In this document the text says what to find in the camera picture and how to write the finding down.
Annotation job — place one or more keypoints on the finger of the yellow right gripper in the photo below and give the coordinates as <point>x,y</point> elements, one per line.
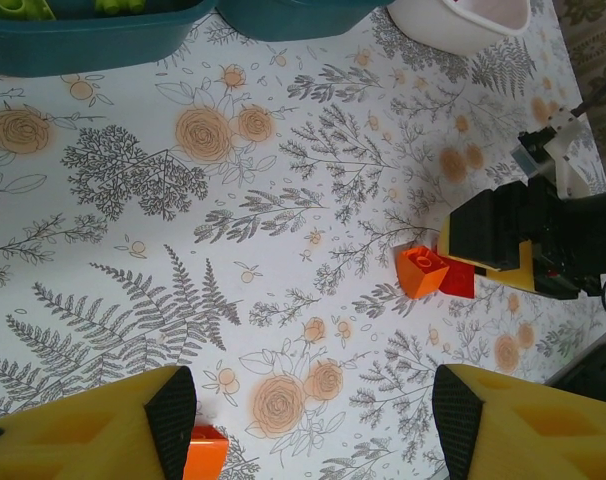
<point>518,272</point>
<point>483,230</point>

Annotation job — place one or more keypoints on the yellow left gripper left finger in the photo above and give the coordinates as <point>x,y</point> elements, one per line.
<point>73,440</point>

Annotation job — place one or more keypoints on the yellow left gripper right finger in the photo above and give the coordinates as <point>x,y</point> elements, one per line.
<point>543,435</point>

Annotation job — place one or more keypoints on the red lego brick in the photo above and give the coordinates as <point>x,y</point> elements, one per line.
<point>458,285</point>

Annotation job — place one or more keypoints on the green lego brick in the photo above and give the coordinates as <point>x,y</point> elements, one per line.
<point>23,7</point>
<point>120,5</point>

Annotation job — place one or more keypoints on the orange lego brick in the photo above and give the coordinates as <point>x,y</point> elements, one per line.
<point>420,277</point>
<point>208,455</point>

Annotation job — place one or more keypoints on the floral patterned tablecloth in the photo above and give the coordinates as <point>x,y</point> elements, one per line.
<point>283,225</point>

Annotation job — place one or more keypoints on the white plastic container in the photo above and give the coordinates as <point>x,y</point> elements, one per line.
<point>448,30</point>

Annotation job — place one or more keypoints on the teal plastic container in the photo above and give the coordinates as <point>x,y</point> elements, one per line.
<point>83,45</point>
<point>293,22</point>

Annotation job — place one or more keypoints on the metal table edge rail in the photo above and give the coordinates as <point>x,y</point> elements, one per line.
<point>588,352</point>

